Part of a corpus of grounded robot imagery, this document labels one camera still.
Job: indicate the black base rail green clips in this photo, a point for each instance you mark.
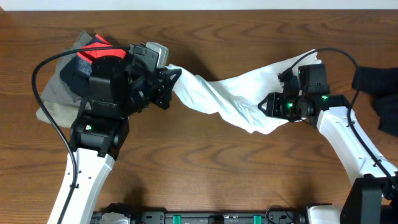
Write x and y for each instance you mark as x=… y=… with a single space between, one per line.
x=123 y=213

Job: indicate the folded grey olive garment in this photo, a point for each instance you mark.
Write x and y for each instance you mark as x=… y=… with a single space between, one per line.
x=60 y=101

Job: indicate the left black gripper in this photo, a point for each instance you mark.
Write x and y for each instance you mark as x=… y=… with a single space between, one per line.
x=160 y=88

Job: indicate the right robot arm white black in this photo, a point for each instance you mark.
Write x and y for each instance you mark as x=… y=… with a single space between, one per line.
x=373 y=195

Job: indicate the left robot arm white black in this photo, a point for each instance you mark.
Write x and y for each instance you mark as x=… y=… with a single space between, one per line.
x=118 y=89

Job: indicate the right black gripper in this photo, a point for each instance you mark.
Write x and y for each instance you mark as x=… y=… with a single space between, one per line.
x=273 y=109

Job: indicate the white t-shirt with robot print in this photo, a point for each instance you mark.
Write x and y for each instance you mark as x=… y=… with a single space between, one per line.
x=234 y=99

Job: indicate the folded black red shorts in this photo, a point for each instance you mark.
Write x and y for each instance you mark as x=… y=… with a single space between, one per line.
x=77 y=71

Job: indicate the black garment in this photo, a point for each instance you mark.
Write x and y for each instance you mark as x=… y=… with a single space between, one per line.
x=381 y=83

